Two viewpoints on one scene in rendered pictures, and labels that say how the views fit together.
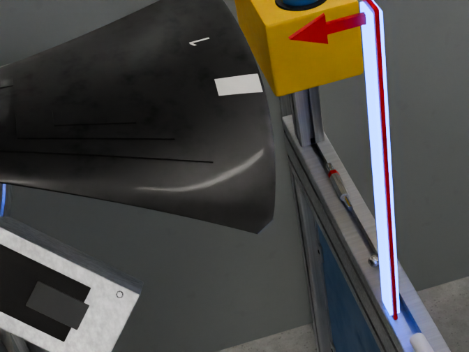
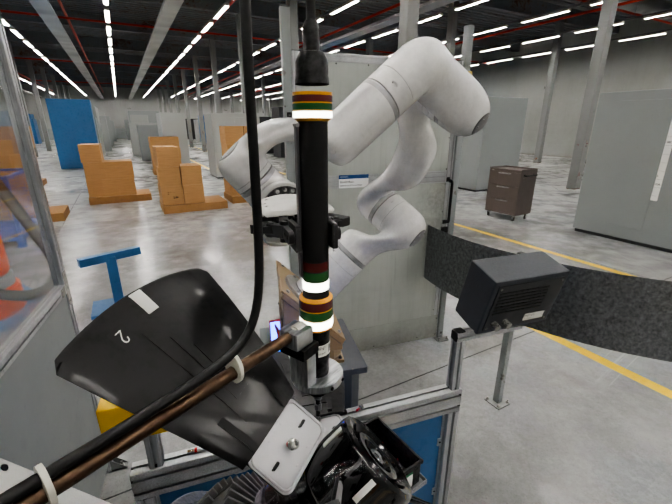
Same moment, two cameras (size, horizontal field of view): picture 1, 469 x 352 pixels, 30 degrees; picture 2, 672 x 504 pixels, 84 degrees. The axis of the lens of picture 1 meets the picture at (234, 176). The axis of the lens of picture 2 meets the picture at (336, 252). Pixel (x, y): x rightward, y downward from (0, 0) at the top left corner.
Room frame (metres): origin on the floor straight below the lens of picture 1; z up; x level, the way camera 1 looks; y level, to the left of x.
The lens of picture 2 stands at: (0.59, 0.66, 1.62)
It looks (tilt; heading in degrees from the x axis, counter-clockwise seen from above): 19 degrees down; 257
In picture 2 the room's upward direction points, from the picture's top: straight up
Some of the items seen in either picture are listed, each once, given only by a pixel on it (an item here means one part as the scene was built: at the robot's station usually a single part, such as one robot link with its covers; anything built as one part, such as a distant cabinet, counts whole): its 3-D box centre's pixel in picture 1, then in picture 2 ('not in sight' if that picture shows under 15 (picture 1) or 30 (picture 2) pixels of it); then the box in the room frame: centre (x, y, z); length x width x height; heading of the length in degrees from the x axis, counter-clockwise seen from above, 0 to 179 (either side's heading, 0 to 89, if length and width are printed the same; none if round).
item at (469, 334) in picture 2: not in sight; (487, 329); (-0.07, -0.20, 1.04); 0.24 x 0.03 x 0.03; 7
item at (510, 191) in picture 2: not in sight; (511, 193); (-3.97, -5.23, 0.45); 0.68 x 0.47 x 0.90; 109
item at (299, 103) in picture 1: (304, 96); (152, 442); (0.85, -0.10, 0.92); 0.03 x 0.03 x 0.12; 7
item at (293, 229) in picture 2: not in sight; (282, 234); (0.55, 0.21, 1.49); 0.07 x 0.03 x 0.03; 97
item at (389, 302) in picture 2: not in sight; (378, 207); (-0.22, -1.67, 1.10); 1.21 x 0.06 x 2.20; 7
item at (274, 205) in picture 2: not in sight; (292, 215); (0.53, 0.12, 1.49); 0.11 x 0.10 x 0.07; 97
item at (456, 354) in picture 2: not in sight; (455, 359); (0.03, -0.19, 0.96); 0.03 x 0.03 x 0.20; 7
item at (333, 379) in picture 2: not in sight; (312, 350); (0.52, 0.23, 1.33); 0.09 x 0.07 x 0.10; 41
